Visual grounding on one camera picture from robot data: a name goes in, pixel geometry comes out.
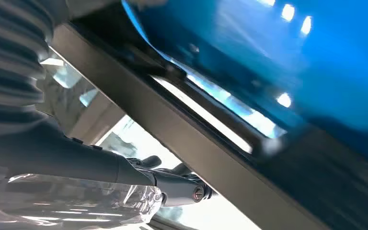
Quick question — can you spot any blue metal shelf rack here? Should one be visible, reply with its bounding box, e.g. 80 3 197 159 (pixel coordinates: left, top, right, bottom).
122 0 368 169

